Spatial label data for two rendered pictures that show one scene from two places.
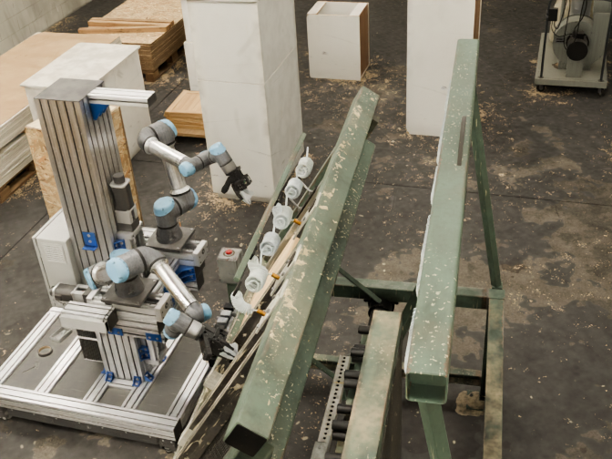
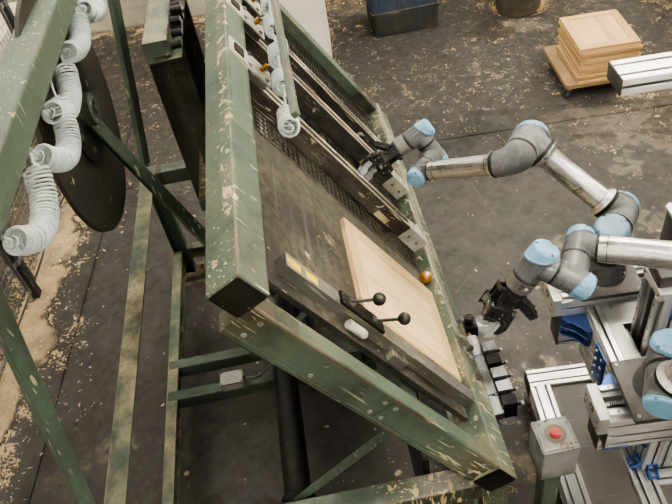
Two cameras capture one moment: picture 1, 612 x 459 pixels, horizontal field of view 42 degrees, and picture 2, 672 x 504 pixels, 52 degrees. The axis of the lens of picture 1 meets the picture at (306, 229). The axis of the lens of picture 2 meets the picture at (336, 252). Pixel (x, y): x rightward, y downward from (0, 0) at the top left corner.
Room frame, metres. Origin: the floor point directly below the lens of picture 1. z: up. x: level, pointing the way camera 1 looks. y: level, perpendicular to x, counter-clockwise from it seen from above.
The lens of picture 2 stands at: (4.67, -0.38, 2.94)
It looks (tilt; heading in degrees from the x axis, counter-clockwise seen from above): 44 degrees down; 166
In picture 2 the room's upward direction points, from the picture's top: 11 degrees counter-clockwise
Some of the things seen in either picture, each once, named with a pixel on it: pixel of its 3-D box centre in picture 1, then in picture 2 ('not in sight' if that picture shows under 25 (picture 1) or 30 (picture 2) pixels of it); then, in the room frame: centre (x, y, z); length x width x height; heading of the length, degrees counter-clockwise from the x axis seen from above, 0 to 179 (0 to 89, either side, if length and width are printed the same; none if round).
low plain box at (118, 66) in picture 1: (93, 113); not in sight; (6.83, 1.87, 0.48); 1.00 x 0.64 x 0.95; 161
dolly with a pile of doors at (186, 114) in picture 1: (198, 117); not in sight; (7.27, 0.98, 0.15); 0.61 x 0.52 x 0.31; 161
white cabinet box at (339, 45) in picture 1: (339, 40); not in sight; (8.56, -0.51, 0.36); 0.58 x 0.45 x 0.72; 71
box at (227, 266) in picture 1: (230, 266); (552, 448); (3.77, 0.45, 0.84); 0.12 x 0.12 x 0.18; 76
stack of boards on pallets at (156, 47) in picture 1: (158, 24); not in sight; (9.93, 1.67, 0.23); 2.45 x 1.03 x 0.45; 161
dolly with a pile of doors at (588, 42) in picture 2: not in sight; (588, 52); (0.92, 2.80, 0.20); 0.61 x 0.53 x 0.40; 161
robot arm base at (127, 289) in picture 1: (127, 281); (605, 262); (3.35, 0.93, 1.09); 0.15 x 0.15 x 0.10
